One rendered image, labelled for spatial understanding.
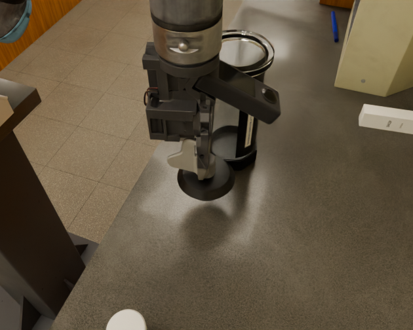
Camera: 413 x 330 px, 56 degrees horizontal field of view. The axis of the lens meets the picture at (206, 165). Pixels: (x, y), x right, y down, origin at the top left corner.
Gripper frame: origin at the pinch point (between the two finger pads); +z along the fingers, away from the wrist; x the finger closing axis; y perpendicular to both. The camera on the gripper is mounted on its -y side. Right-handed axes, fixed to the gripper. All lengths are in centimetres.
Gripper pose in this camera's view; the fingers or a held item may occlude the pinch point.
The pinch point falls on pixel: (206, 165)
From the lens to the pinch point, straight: 59.0
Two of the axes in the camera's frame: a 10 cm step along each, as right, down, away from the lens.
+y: -10.0, -0.5, 0.4
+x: -0.7, 7.6, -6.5
